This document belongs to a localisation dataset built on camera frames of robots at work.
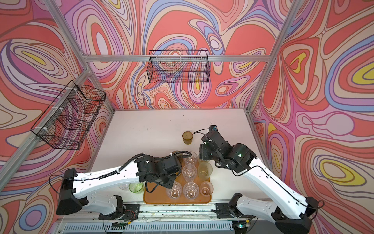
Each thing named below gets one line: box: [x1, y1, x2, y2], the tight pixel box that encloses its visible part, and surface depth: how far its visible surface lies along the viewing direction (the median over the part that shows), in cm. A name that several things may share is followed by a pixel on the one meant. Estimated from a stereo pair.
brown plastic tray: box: [143, 157, 211, 205], surface depth 78 cm
